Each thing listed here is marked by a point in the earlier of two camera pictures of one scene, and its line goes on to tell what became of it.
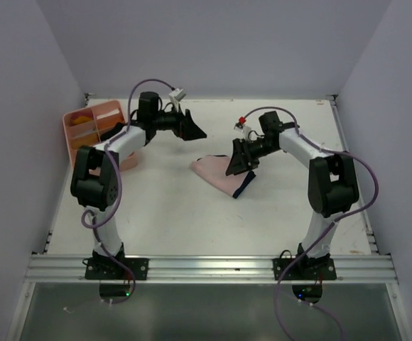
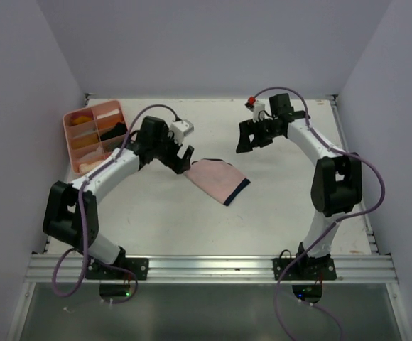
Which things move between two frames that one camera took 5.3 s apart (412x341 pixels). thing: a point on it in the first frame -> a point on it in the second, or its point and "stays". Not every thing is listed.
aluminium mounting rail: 212,269 stays
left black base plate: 106,268 stays
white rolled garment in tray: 109,114 stays
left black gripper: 185,128 -> 174,162
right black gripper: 242,159 -> 248,127
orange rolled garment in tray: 76,143 stays
